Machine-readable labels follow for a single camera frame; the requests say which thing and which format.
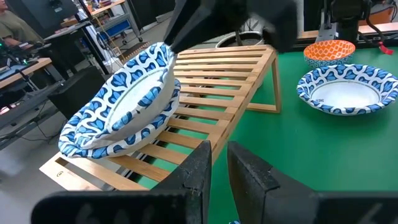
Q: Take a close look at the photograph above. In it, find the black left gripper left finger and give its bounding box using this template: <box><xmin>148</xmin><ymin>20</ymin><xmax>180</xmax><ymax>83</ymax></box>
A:
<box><xmin>30</xmin><ymin>139</ymin><xmax>213</xmax><ymax>224</ymax></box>

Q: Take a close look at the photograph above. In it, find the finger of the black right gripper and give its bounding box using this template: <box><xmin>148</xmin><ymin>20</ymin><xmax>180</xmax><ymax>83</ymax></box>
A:
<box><xmin>164</xmin><ymin>0</ymin><xmax>249</xmax><ymax>54</ymax></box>
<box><xmin>254</xmin><ymin>0</ymin><xmax>298</xmax><ymax>52</ymax></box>

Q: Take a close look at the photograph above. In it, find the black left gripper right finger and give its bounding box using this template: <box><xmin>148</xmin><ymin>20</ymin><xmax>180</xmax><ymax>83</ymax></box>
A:
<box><xmin>226</xmin><ymin>140</ymin><xmax>398</xmax><ymax>224</ymax></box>

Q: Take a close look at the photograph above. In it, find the blue ceramic bowl orange inside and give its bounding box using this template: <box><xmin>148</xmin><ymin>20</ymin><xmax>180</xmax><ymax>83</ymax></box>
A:
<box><xmin>303</xmin><ymin>39</ymin><xmax>356</xmax><ymax>68</ymax></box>

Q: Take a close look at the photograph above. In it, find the wooden arm base board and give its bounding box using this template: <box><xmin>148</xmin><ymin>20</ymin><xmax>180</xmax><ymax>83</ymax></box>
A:
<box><xmin>297</xmin><ymin>22</ymin><xmax>398</xmax><ymax>41</ymax></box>

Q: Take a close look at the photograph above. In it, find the slatted bamboo shelf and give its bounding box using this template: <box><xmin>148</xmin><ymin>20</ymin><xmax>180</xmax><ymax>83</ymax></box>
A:
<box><xmin>39</xmin><ymin>44</ymin><xmax>282</xmax><ymax>192</ymax></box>

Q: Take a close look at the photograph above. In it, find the white plant pot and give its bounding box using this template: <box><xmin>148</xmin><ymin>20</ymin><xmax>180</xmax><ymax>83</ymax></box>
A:
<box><xmin>215</xmin><ymin>30</ymin><xmax>265</xmax><ymax>49</ymax></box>

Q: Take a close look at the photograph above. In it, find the metal workbench with blue bin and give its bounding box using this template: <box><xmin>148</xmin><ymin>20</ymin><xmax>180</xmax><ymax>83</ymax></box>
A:
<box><xmin>60</xmin><ymin>0</ymin><xmax>144</xmax><ymax>43</ymax></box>

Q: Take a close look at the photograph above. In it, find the black box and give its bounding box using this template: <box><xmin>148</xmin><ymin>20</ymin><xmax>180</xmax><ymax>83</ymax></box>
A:
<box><xmin>48</xmin><ymin>67</ymin><xmax>106</xmax><ymax>121</ymax></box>

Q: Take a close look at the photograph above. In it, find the black monitor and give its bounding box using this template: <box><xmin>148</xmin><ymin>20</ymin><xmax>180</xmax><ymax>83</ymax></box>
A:
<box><xmin>4</xmin><ymin>0</ymin><xmax>80</xmax><ymax>30</ymax></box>

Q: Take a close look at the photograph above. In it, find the wooden desk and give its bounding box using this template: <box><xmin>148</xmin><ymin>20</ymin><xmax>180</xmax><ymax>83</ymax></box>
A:
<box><xmin>0</xmin><ymin>57</ymin><xmax>53</xmax><ymax>90</ymax></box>

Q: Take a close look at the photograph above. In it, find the person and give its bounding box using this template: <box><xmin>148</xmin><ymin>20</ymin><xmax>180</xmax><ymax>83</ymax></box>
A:
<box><xmin>0</xmin><ymin>0</ymin><xmax>43</xmax><ymax>47</ymax></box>

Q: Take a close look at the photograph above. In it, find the striped floor cable cover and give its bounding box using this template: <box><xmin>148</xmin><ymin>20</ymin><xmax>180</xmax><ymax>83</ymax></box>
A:
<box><xmin>119</xmin><ymin>42</ymin><xmax>150</xmax><ymax>62</ymax></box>

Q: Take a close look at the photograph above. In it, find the black cable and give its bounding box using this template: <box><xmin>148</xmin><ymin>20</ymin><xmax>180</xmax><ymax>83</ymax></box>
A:
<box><xmin>357</xmin><ymin>17</ymin><xmax>389</xmax><ymax>47</ymax></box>

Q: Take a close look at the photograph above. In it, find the yellow cable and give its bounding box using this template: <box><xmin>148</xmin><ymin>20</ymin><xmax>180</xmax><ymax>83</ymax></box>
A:
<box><xmin>93</xmin><ymin>15</ymin><xmax>123</xmax><ymax>60</ymax></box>

